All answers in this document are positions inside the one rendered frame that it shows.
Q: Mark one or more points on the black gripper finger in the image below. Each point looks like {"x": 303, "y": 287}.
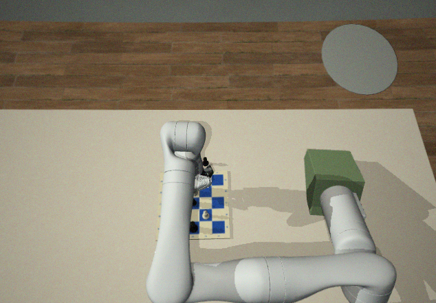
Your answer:
{"x": 209, "y": 171}

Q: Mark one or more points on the blue and cream chessboard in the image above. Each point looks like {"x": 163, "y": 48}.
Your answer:
{"x": 214, "y": 199}

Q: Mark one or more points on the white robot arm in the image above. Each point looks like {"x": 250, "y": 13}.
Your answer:
{"x": 367, "y": 276}

